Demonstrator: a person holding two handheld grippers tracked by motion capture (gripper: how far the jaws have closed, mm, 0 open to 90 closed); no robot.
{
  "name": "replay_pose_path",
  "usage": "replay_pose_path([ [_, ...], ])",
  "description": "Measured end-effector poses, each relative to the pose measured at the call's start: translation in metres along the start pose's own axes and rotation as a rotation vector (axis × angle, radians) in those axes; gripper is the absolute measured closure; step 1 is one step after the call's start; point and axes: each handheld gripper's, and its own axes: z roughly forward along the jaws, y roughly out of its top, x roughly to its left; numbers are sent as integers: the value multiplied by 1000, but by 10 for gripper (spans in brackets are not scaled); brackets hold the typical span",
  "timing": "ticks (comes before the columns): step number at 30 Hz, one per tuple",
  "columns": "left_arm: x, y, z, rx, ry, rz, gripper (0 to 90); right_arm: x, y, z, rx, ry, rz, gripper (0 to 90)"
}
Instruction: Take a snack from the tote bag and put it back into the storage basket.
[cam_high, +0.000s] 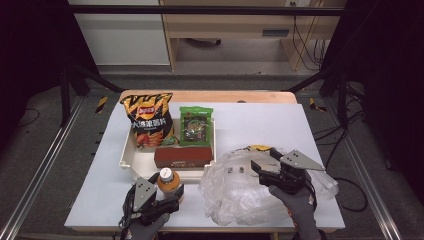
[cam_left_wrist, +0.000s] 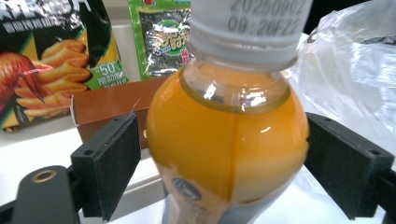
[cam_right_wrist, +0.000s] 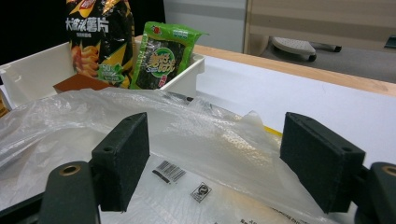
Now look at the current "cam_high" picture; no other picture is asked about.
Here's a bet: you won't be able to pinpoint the yellow packet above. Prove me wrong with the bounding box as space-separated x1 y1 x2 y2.
247 143 273 153

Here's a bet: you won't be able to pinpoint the white plastic tray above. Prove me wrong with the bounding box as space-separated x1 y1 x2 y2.
118 117 217 183

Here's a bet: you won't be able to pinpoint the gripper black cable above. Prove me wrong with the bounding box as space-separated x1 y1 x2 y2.
332 176 370 213
118 185 135 240

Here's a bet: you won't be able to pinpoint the wooden desk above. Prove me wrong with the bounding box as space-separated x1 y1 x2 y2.
159 0 348 72

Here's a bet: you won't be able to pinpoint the brown cardboard box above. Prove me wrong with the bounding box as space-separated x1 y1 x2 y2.
153 146 214 169

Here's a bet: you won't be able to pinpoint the black floor cables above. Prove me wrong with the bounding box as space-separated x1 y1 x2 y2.
314 82 368 168

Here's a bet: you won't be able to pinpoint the person's right hand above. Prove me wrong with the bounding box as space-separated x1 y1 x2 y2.
267 184 322 240

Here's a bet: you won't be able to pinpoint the person's left hand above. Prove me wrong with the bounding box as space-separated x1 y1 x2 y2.
125 212 171 240

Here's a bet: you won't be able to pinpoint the clear plastic bag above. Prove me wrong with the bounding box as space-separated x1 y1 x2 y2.
198 145 340 228

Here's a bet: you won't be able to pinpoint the orange drink bottle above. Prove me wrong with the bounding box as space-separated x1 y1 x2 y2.
156 167 183 202

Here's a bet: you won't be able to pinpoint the black hanging cables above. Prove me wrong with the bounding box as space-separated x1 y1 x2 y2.
291 1 330 72

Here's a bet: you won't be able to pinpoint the black yellow chips bag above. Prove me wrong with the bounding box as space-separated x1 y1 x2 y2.
119 92 178 150

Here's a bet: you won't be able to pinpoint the wooden table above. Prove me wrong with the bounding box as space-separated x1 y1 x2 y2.
118 89 298 104

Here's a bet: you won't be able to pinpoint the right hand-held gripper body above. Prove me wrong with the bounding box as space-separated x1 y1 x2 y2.
259 149 327 196

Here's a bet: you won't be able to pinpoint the black curtain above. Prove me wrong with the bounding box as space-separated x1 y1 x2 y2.
0 0 98 158
319 0 424 203

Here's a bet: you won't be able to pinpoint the black metal stand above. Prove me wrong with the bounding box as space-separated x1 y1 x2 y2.
59 64 126 128
283 65 352 130

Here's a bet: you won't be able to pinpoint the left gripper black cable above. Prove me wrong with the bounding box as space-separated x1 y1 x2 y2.
118 185 135 240

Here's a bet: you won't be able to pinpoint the black frame bar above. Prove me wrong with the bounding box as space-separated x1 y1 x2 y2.
65 4 346 17

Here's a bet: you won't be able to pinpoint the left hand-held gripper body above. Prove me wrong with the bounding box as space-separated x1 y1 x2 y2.
120 177 181 227

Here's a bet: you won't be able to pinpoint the white cabinet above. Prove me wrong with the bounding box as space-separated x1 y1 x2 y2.
67 0 171 67

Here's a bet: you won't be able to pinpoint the black yellow tape strip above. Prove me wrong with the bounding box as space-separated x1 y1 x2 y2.
95 96 110 115
308 97 328 113

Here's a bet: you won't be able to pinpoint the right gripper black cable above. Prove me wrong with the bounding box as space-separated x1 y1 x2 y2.
332 176 370 213

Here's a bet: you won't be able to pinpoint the green snack packet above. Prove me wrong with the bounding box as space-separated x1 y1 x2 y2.
178 105 215 148

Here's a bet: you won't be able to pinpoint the aluminium rail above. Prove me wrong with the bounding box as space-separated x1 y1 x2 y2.
0 95 85 240
324 97 403 240

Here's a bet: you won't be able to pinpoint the white table sheet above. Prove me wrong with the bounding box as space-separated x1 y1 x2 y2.
64 101 346 232

